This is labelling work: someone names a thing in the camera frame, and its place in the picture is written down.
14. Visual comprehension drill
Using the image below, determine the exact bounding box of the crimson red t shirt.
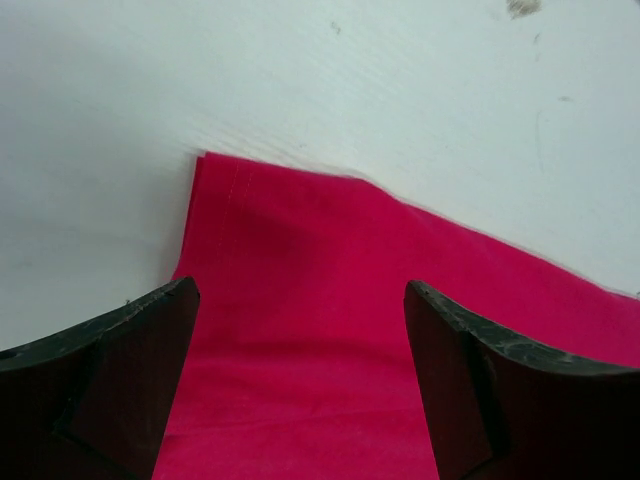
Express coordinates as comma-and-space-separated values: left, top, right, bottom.
154, 153, 639, 479

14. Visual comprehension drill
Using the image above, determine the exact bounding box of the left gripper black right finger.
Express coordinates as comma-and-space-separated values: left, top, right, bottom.
404, 281, 639, 479

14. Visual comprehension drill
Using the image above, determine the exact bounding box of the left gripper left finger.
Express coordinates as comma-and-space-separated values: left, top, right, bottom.
1, 277, 200, 479

